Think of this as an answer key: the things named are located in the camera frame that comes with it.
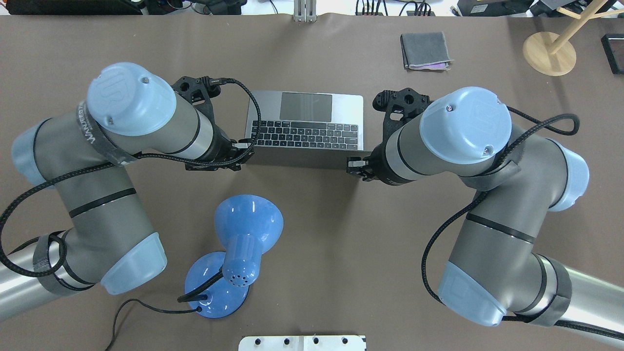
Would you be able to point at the grey laptop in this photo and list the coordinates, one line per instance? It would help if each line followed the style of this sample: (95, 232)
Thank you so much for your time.
(311, 130)

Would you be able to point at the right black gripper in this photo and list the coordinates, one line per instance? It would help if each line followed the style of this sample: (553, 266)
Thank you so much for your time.
(380, 168)

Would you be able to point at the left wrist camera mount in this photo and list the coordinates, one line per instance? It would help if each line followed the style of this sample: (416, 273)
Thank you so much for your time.
(199, 92)

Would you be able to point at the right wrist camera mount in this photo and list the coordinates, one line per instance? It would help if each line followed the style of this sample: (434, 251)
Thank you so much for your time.
(399, 108)

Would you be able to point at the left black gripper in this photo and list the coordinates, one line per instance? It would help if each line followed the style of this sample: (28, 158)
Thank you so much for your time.
(221, 145)

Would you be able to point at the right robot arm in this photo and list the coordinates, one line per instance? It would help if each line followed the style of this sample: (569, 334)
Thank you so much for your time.
(480, 263)

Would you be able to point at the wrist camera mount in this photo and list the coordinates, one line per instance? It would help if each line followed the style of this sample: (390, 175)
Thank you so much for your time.
(199, 92)
(399, 108)

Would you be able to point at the blue desk lamp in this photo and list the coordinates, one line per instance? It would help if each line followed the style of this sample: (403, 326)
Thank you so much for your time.
(217, 284)

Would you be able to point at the wooden cup stand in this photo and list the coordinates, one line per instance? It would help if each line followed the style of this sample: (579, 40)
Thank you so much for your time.
(552, 54)

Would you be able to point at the aluminium frame post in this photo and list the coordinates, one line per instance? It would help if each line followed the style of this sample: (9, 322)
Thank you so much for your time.
(305, 11)

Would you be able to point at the white mount base plate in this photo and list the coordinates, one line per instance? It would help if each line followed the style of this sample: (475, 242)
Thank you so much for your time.
(304, 343)

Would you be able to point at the black tray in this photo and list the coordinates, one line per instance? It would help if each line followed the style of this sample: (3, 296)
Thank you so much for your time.
(613, 45)

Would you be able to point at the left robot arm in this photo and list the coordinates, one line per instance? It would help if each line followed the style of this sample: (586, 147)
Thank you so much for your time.
(129, 114)

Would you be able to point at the folded grey cloth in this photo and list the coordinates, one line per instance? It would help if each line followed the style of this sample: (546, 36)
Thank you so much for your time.
(425, 51)

